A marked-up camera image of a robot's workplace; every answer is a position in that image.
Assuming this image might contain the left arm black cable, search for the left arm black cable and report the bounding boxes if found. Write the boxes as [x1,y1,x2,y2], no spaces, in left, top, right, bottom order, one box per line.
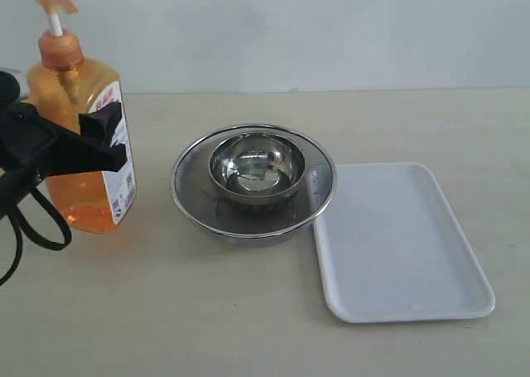
[0,186,73,288]

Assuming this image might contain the white plastic tray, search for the white plastic tray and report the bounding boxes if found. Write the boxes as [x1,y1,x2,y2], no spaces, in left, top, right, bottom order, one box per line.
[314,162,495,324]

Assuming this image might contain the large steel mesh strainer basin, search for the large steel mesh strainer basin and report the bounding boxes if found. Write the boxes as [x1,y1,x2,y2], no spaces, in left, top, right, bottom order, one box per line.
[171,123,337,244]

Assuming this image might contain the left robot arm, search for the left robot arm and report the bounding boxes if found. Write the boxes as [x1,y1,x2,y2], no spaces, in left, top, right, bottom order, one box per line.
[1,71,127,216]

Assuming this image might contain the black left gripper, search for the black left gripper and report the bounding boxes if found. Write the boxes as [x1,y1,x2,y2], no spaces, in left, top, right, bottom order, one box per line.
[1,101,126,178]

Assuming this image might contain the orange dish soap pump bottle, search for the orange dish soap pump bottle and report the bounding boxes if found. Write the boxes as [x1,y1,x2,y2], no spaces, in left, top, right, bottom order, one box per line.
[26,0,136,234]

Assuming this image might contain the small stainless steel bowl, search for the small stainless steel bowl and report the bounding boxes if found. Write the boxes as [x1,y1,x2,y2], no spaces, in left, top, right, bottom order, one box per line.
[208,130,306,205]

